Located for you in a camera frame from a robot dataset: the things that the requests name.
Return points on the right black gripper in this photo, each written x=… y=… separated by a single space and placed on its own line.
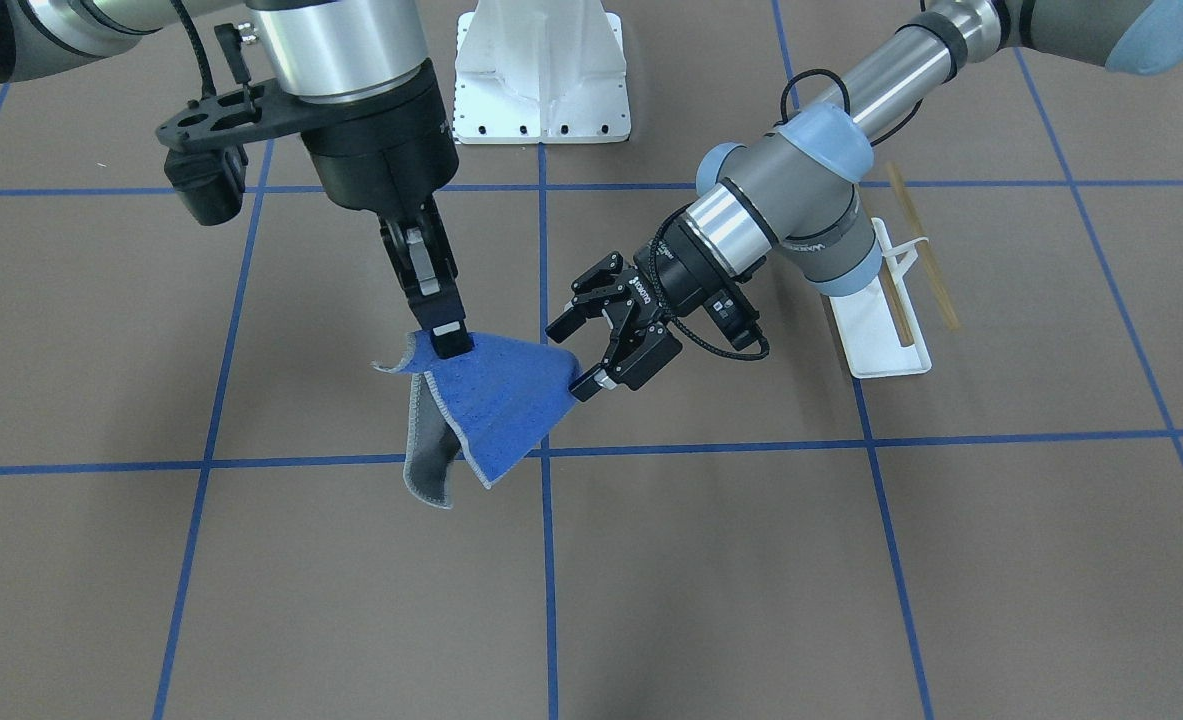
x=383 y=150

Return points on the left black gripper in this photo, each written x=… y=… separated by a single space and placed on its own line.
x=684 y=272

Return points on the blue microfiber towel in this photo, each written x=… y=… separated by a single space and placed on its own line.
x=490 y=406

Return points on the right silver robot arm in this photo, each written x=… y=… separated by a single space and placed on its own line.
x=352 y=79

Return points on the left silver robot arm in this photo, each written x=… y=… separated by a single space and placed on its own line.
x=796 y=192

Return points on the white towel rack wooden bars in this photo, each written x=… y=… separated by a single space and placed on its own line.
x=878 y=328

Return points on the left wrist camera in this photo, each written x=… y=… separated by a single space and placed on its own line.
x=734 y=317

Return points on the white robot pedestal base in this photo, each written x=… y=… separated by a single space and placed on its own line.
x=540 y=72

